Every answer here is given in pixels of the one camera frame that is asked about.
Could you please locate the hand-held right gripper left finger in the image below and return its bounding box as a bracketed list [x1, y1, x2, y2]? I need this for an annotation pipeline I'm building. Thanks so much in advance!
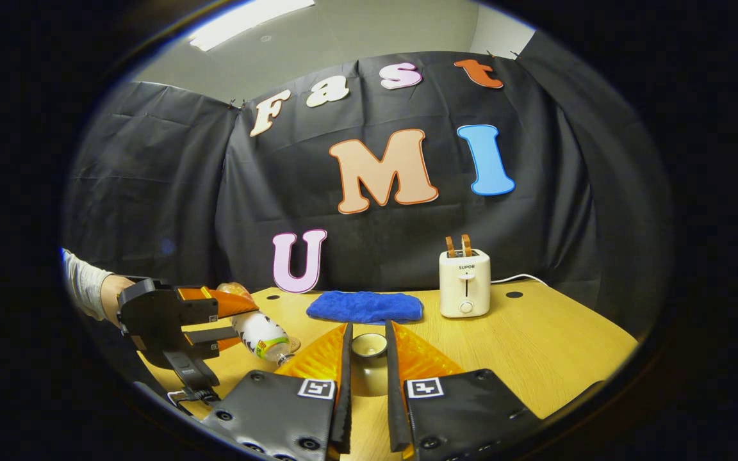
[201, 322, 354, 461]

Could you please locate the white toaster cable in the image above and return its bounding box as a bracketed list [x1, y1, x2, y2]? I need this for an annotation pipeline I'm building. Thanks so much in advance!
[491, 273, 548, 287]

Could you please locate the white toaster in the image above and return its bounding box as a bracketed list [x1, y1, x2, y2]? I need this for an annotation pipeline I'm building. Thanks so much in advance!
[439, 248, 492, 319]

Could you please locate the ceiling light panel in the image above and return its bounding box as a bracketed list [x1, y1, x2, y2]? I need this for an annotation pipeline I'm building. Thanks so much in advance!
[188, 0, 316, 52]

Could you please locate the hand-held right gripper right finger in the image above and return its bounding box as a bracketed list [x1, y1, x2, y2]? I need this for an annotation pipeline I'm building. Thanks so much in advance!
[385, 319, 543, 461]

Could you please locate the white label plastic water bottle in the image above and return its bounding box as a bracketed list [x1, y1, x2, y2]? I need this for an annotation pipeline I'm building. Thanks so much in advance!
[217, 282, 296, 367]

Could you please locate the blue folded towel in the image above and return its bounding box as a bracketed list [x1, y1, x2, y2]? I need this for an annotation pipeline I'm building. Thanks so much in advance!
[306, 291, 424, 325]

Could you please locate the black backdrop cloth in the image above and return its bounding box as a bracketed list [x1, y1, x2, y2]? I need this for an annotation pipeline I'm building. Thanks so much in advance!
[61, 29, 674, 340]

